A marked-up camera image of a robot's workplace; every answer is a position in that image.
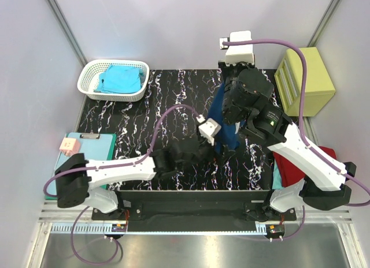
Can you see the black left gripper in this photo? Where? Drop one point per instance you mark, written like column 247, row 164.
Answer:
column 204, row 148

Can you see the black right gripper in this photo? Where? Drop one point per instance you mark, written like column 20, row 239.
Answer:
column 226, row 69

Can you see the dark blue t-shirt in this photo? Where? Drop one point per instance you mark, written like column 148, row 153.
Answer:
column 227, row 134

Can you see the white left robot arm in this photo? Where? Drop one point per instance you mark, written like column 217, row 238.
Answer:
column 80, row 181

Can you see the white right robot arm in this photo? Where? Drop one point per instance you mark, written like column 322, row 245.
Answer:
column 323, row 187

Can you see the teal folded cloth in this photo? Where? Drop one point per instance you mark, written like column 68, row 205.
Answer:
column 277, row 179

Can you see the red folded t-shirt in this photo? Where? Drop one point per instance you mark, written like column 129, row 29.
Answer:
column 289, row 172

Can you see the light blue clipboard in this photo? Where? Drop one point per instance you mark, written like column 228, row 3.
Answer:
column 94, row 146

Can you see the white plastic basket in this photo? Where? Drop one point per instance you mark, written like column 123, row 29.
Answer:
column 89, row 79

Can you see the light blue t-shirt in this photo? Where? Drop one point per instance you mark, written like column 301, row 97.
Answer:
column 119, row 79

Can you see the pink small box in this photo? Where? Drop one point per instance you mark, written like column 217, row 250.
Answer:
column 69, row 146

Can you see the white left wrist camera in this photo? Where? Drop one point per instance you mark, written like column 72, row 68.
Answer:
column 208, row 128

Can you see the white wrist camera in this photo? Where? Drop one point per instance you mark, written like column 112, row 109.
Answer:
column 240, row 53
column 208, row 128

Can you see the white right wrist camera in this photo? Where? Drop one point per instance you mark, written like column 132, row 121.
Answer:
column 240, row 53

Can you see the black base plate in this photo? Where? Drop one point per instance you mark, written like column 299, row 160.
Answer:
column 175, row 212

